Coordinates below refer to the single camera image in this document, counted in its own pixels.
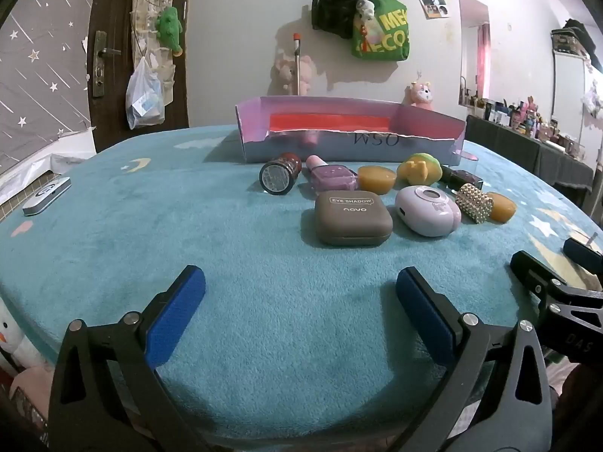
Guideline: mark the star printed wall cloth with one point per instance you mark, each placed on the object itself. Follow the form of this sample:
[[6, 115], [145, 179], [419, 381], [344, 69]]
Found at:
[[37, 56]]

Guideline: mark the pink plush pig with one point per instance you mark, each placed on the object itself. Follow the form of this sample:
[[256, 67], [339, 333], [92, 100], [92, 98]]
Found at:
[[286, 73]]

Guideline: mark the white plastic sheet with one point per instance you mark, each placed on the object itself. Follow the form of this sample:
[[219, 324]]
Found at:
[[70, 160]]

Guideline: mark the green tote bag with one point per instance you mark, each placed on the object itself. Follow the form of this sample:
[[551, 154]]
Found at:
[[388, 33]]

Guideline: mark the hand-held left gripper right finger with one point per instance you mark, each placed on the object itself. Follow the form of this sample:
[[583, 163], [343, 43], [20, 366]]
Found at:
[[424, 315]]

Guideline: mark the wall photo poster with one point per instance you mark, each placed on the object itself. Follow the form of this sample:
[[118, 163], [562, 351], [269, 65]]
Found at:
[[429, 0]]

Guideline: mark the black cloth covered table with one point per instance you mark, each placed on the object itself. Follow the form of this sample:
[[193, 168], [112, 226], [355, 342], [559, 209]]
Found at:
[[513, 146]]

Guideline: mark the glitter bottle brown ball cap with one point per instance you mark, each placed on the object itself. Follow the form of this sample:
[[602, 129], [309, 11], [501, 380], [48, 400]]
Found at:
[[278, 176]]

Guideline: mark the white snowman plush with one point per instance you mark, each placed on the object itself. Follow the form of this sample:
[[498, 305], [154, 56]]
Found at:
[[14, 339]]

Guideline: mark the silver tin case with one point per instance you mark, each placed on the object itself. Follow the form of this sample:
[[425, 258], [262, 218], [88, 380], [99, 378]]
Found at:
[[46, 197]]

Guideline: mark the amber jelly dome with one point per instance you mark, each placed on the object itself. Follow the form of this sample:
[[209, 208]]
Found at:
[[376, 180], [504, 208]]

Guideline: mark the red knot charm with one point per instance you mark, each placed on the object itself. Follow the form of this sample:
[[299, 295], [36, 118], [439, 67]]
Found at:
[[363, 37]]

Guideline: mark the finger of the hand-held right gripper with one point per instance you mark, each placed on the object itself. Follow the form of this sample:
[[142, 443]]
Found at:
[[584, 252], [527, 268]]

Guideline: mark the brown eyeshadow case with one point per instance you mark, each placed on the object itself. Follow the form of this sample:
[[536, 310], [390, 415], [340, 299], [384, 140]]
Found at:
[[353, 219]]

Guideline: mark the black backpack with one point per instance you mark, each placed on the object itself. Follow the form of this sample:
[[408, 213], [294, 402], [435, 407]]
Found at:
[[334, 4]]

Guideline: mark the pink cardboard box red lining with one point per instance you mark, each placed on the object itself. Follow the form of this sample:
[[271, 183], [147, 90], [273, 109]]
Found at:
[[329, 148]]

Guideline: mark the pink plush deer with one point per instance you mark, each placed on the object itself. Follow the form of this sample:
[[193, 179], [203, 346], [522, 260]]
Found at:
[[419, 93]]

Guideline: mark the green plush crocodile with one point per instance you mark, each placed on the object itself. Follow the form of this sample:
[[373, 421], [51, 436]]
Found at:
[[169, 28]]

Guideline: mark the pink nail polish bottle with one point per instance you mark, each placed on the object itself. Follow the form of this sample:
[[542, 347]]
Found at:
[[332, 179]]

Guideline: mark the black nail polish bottle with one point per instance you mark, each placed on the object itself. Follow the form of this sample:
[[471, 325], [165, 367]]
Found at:
[[464, 179]]

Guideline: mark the green and yellow toy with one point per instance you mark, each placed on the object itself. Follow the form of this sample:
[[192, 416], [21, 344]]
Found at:
[[419, 169]]

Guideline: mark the lilac round device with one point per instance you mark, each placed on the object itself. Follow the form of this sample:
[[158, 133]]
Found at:
[[424, 212]]

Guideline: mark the wall mirror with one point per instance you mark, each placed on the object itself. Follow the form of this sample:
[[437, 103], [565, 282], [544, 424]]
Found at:
[[473, 47]]

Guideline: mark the row of cosmetics bottles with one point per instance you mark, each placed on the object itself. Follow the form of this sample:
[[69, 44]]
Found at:
[[523, 117]]

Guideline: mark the white cabinet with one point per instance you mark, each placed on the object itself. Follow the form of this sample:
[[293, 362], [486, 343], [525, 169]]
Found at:
[[567, 89]]

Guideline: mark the clear plastic bag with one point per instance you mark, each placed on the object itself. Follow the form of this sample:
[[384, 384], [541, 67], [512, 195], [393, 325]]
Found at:
[[143, 96]]

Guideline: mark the dark wooden door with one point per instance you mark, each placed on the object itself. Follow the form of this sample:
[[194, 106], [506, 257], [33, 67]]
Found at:
[[113, 4]]

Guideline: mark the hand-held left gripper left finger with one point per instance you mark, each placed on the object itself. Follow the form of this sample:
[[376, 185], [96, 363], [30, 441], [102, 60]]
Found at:
[[179, 315]]

